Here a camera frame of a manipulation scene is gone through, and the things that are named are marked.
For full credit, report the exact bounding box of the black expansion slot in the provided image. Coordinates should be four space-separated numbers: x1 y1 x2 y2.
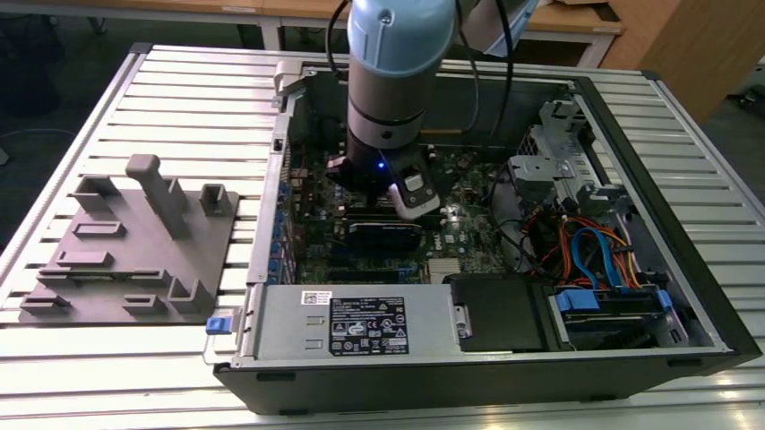
326 268 423 284

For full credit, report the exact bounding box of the silver power supply unit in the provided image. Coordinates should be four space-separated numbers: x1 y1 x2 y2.
230 281 474 366

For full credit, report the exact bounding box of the silver chipset heatsink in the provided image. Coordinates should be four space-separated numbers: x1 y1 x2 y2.
424 255 466 275

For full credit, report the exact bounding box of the green motherboard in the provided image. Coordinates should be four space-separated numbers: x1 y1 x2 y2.
284 142 531 287

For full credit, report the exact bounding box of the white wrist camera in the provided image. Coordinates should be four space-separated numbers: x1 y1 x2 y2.
386 163 442 222

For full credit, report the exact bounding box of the wooden desk white frame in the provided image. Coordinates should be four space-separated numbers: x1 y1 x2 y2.
0 0 282 51
278 0 626 69

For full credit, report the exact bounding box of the grey metal drive cage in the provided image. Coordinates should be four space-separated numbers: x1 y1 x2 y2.
506 100 638 225

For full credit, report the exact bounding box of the grey case bracket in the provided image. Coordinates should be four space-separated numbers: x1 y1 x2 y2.
272 60 304 111

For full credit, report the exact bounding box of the black RAM slot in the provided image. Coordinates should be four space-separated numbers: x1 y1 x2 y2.
344 211 451 225
344 202 450 215

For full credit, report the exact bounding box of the wooden cabinet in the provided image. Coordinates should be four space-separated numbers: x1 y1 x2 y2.
602 0 765 125

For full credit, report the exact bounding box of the orange wire bundle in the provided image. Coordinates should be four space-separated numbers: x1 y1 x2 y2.
534 213 650 292

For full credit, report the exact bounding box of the blue wire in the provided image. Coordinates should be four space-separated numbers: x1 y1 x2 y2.
569 227 622 295

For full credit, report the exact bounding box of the hard disk in blue carrier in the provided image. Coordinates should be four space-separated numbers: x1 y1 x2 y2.
553 286 674 351

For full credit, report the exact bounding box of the black graphics card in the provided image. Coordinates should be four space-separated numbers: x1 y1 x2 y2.
344 219 426 255

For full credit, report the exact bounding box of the grey parts rack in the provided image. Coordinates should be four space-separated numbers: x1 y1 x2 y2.
17 153 243 324

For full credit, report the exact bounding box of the office chair base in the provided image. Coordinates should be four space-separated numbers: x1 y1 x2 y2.
725 60 765 111

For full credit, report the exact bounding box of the blue floor cable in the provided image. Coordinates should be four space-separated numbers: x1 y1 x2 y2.
0 126 77 141

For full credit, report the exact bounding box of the black PC case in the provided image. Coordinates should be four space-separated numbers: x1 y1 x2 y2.
211 60 765 416

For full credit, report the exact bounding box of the black plastic shroud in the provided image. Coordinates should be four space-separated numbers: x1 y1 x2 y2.
446 271 567 354

